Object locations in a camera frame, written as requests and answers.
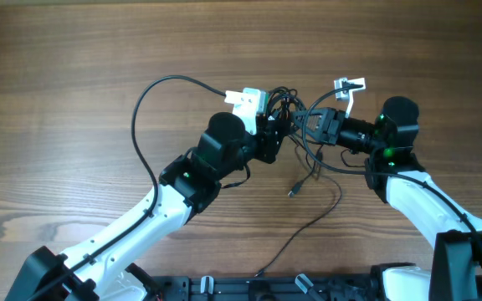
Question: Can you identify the black USB cable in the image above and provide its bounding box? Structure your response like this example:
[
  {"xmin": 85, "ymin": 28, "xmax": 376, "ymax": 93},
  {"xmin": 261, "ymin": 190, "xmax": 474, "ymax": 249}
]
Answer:
[{"xmin": 254, "ymin": 86, "xmax": 343, "ymax": 278}]

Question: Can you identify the left camera black cable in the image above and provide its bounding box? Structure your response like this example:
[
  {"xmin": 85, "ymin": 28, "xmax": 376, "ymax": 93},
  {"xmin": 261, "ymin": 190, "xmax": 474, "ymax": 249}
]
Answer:
[{"xmin": 25, "ymin": 74, "xmax": 228, "ymax": 301}]

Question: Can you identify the camera black cable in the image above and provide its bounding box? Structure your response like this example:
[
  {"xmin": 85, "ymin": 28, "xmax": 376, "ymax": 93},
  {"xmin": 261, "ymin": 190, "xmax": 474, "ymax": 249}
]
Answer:
[
  {"xmin": 301, "ymin": 84, "xmax": 482, "ymax": 301},
  {"xmin": 25, "ymin": 74, "xmax": 228, "ymax": 301}
]

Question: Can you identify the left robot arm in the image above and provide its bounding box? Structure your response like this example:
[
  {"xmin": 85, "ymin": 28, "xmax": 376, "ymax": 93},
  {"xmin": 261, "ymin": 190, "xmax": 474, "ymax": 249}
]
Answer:
[{"xmin": 7, "ymin": 112, "xmax": 291, "ymax": 300}]

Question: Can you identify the right camera black cable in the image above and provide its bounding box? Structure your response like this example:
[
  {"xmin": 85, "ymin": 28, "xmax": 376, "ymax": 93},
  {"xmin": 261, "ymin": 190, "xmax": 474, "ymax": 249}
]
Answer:
[{"xmin": 301, "ymin": 84, "xmax": 482, "ymax": 301}]

